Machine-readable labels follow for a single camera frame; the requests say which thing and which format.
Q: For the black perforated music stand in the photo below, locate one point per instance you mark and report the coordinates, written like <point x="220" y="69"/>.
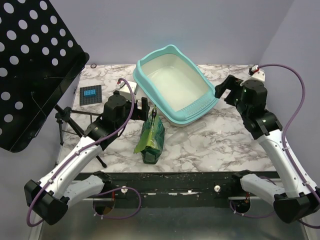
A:
<point x="39" y="60"/>

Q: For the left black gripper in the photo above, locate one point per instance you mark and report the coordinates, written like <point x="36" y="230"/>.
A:
<point x="138" y="115"/>

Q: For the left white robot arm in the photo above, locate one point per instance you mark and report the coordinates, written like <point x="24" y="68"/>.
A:
<point x="52" y="195"/>

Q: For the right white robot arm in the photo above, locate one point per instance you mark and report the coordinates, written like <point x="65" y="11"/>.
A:
<point x="297" y="198"/>

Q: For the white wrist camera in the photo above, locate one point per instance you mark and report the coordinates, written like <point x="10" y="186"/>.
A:
<point x="256" y="74"/>
<point x="125" y="90"/>

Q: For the clear plastic scoop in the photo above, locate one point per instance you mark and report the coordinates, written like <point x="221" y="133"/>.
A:
<point x="183" y="134"/>

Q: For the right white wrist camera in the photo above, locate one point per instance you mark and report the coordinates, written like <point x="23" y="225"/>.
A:
<point x="256" y="74"/>

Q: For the black bag clip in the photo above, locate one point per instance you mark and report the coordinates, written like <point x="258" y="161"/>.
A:
<point x="154" y="112"/>

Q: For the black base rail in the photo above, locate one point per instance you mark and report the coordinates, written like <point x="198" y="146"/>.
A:
<point x="178" y="190"/>

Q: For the blue lego brick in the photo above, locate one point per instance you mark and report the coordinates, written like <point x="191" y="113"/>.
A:
<point x="89" y="93"/>

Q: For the black stand tripod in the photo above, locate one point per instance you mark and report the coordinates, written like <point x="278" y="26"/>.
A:
<point x="64" y="116"/>

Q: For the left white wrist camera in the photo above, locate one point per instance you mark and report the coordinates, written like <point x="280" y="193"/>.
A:
<point x="125" y="90"/>

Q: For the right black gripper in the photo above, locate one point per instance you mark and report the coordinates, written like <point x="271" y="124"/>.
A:
<point x="230" y="90"/>

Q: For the dark grey lego baseplate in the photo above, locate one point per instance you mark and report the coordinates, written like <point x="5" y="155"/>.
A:
<point x="92" y="100"/>

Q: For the teal white litter box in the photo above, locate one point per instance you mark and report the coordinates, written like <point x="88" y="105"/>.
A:
<point x="175" y="85"/>

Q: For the green litter bag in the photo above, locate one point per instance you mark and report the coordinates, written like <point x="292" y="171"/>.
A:
<point x="151" y="142"/>

